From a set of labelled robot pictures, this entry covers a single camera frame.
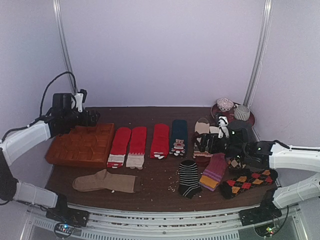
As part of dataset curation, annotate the black thin striped sock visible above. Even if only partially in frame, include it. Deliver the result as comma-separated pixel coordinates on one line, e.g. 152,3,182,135
178,159,202,199

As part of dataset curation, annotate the red sock white cuff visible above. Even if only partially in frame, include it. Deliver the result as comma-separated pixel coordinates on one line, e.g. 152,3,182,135
106,127,132,169

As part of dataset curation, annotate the red plate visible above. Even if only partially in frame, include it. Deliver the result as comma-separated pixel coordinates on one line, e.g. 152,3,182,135
210,103,256,126

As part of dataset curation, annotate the beige striped sock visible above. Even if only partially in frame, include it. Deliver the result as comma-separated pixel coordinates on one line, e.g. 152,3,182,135
191,117,212,167

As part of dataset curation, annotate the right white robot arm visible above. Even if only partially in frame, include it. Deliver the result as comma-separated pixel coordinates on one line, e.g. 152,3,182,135
192,117,320,221

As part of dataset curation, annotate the right aluminium frame post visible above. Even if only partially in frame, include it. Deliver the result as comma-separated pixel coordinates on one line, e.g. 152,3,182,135
243,0,273,108

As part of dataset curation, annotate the black red argyle sock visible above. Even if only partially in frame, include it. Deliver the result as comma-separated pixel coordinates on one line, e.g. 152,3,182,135
219,169,279,200

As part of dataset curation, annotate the patterned white bowl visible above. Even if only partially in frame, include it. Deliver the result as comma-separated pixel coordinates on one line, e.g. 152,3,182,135
216,97,234,112

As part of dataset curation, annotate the dark green reindeer sock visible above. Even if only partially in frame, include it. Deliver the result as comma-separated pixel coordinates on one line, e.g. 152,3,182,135
169,119,188,157

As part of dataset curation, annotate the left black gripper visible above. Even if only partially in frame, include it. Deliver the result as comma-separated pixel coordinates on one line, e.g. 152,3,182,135
63,108,101,128

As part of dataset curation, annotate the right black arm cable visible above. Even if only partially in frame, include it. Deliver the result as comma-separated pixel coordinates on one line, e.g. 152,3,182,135
272,139,320,231

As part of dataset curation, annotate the tan sock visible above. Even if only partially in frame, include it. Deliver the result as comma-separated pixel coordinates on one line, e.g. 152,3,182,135
72,169,142,194

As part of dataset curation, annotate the brown argyle sock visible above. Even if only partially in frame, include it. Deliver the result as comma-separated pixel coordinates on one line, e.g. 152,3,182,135
228,158,246,174

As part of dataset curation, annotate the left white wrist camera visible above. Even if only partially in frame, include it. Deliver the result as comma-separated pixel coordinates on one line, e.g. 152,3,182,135
71,89,88,113

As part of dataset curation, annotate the orange compartment organizer tray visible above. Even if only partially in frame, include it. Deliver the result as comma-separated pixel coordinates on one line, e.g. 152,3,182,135
45,123,115,168

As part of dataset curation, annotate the red folded sock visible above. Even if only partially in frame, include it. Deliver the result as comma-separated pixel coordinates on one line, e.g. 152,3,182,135
150,123,170,160

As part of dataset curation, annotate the red sock beige cuff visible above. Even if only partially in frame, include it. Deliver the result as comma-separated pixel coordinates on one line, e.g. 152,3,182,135
126,126,147,170

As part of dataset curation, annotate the purple magenta sock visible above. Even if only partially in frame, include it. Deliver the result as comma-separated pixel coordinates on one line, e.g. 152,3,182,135
199,153,228,192

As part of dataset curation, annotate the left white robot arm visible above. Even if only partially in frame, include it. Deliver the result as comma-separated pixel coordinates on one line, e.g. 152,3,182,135
0,90,100,222

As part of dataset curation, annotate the striped grey cup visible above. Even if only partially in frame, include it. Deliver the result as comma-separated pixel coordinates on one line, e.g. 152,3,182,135
234,105,251,121

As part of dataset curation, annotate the small cream sock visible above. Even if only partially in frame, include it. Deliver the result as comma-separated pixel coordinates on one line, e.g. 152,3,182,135
209,125,220,134

